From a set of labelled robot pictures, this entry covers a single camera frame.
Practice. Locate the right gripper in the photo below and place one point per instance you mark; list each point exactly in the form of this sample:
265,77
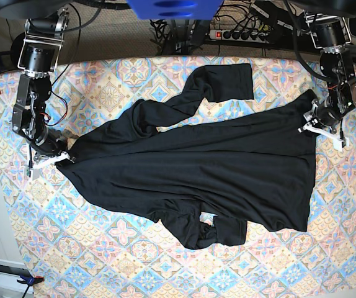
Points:
49,148

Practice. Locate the black round stool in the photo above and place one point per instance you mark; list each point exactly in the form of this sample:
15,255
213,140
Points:
16,49

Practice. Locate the white floor box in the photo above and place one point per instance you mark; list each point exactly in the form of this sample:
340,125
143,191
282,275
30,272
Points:
10,272

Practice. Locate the black t-shirt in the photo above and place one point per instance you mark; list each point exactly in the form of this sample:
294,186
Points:
203,182

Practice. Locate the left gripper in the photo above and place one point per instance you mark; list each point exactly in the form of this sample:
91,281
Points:
326,119

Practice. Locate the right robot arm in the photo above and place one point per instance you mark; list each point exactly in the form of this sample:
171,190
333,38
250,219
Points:
36,53

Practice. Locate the patterned tablecloth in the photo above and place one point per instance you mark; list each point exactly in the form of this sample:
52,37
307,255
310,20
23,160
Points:
84,251

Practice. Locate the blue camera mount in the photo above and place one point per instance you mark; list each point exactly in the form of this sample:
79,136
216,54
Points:
175,9

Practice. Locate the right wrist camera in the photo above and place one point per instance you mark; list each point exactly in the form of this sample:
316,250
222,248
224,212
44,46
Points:
33,174

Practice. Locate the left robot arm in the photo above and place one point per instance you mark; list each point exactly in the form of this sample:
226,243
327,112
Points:
325,23

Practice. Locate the blue clamp bottom left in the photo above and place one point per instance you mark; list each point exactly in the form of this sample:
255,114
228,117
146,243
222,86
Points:
26,280

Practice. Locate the white power strip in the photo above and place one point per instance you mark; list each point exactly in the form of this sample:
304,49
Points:
238,35

